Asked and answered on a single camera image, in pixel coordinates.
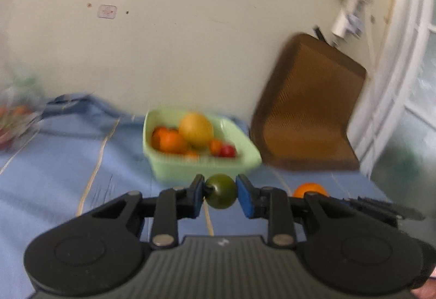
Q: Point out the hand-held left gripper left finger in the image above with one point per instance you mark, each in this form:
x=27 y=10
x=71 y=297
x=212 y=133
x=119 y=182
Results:
x=197 y=197

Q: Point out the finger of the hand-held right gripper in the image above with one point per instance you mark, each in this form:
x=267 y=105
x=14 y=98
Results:
x=381 y=208

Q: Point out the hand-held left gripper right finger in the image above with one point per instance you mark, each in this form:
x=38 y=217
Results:
x=246 y=198

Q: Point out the dark green tomato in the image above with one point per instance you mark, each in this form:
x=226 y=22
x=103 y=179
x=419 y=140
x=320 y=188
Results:
x=221 y=191

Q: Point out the light green plastic basket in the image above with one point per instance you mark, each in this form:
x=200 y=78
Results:
x=204 y=168

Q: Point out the red tomato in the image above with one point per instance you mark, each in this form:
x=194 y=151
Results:
x=228 y=151

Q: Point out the large yellow citrus fruit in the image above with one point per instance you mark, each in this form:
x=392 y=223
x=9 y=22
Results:
x=196 y=130

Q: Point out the brown woven seat cushion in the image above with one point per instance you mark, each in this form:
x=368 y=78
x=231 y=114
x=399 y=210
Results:
x=306 y=108

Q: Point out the blue checked bed sheet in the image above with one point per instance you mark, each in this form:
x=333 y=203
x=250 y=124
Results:
x=68 y=176

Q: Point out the clear plastic bag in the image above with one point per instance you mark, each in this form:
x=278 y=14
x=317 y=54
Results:
x=17 y=115

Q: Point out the white window frame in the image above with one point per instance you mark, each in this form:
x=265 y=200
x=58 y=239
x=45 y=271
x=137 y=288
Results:
x=391 y=81

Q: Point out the white socket with red switch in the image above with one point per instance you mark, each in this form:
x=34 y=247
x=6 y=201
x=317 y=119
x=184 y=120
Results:
x=349 y=16

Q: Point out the square wall sticker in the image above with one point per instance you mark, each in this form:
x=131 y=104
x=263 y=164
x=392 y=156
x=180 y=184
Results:
x=107 y=11

